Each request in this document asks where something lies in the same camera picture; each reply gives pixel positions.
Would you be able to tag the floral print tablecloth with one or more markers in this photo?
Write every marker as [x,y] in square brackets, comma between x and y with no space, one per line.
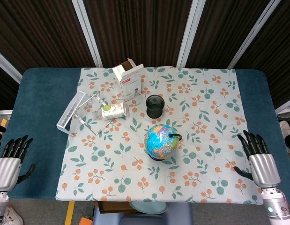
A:
[147,178]

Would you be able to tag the white partition post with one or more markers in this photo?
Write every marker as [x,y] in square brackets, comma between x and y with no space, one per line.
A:
[252,35]
[285,105]
[88,32]
[190,32]
[6,65]

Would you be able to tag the blue table cover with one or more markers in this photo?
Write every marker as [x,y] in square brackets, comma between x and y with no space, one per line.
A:
[41,117]

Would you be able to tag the orange object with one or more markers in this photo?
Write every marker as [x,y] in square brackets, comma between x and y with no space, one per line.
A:
[86,221]

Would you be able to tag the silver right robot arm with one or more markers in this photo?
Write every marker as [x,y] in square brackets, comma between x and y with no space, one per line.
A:
[277,206]

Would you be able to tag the small blue desk globe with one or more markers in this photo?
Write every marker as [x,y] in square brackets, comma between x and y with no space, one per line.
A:
[158,143]

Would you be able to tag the black cylindrical cup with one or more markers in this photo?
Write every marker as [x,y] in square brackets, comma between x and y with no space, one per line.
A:
[155,106]

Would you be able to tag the white mesh metal rack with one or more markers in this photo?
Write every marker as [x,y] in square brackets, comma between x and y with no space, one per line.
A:
[69,112]

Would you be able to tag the white sneaker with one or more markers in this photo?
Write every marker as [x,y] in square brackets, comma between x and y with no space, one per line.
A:
[12,216]

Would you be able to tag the brown cardboard box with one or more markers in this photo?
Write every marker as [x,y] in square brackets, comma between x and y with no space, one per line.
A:
[112,206]

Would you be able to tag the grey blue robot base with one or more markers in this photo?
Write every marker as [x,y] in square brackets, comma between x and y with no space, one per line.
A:
[177,214]

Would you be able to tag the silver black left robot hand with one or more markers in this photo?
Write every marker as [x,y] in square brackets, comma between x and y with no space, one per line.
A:
[6,171]

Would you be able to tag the white lamp carton box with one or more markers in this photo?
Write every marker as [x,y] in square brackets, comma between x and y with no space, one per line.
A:
[130,86]

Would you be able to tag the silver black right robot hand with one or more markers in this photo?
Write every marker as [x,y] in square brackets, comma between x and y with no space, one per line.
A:
[263,168]

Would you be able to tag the light blue plate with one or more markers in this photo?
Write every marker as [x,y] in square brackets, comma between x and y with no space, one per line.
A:
[149,207]

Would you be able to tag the clear plastic labelled bottle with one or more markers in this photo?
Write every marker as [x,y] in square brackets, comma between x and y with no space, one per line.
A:
[112,112]

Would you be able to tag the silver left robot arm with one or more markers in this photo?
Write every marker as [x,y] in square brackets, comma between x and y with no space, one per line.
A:
[0,201]

